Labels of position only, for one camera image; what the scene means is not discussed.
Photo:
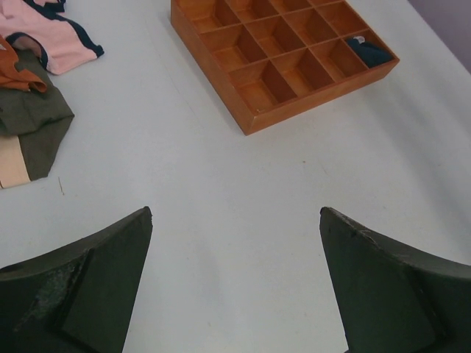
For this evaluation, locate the pink underwear with navy trim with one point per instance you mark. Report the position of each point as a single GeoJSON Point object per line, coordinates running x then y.
{"type": "Point", "coordinates": [59, 43]}

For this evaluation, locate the navy underwear with white trim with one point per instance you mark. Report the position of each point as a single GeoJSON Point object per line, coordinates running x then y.
{"type": "Point", "coordinates": [368, 52]}

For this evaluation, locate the wooden compartment tray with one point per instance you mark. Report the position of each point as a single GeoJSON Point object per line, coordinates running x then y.
{"type": "Point", "coordinates": [272, 60]}

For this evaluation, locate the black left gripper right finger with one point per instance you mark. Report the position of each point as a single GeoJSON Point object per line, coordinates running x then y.
{"type": "Point", "coordinates": [391, 296]}

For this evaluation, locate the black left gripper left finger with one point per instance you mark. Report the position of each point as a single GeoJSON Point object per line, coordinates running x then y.
{"type": "Point", "coordinates": [79, 297]}

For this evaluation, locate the olive and beige underwear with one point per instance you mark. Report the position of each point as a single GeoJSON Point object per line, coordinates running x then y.
{"type": "Point", "coordinates": [33, 125]}

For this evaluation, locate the orange underwear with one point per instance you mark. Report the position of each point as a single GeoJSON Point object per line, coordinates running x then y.
{"type": "Point", "coordinates": [12, 78]}

